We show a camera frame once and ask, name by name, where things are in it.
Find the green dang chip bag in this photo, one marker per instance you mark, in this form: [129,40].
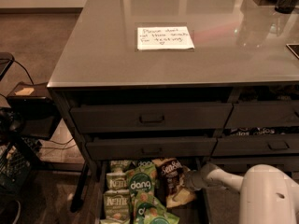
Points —
[142,178]

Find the open bottom left drawer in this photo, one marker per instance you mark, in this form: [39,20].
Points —
[195,212]

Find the black wire crate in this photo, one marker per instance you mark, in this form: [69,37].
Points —
[16,163]

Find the black side table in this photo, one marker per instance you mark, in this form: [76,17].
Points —
[37,109]

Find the white handwritten paper note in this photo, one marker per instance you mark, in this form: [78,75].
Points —
[156,38]

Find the dark grey drawer cabinet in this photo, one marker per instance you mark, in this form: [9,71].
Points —
[239,55]

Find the dark snack bags in drawer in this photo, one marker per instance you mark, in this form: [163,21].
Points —
[261,131]

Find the brown sea salt chip bag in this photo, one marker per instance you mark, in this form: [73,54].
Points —
[172,172]

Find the dark tablet on counter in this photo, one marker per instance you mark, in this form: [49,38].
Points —
[294,49]

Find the small dang bag back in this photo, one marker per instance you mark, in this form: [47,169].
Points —
[141,163]

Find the green kettle chip bag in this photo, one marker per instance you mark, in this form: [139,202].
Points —
[116,181]
[117,204]

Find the green kettle bag back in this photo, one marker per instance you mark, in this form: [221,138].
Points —
[119,165]

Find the green dang bag front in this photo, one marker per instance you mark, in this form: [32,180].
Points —
[149,210]

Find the bottom right drawer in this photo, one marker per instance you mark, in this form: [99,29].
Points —
[242,164]

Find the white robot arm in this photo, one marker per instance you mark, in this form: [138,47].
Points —
[267,195]

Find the top left drawer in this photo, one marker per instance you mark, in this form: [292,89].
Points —
[150,117]

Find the top right drawer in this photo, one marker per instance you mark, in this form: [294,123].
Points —
[264,114]

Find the green kettle chip bag lower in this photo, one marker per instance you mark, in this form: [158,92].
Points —
[117,204]

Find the middle left drawer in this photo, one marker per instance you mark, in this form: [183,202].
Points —
[161,147]

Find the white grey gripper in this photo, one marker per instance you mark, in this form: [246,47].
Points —
[195,180]

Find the middle right drawer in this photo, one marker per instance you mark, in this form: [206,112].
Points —
[255,145]

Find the green kettle chip bag upper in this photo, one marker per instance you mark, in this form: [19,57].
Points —
[116,181]

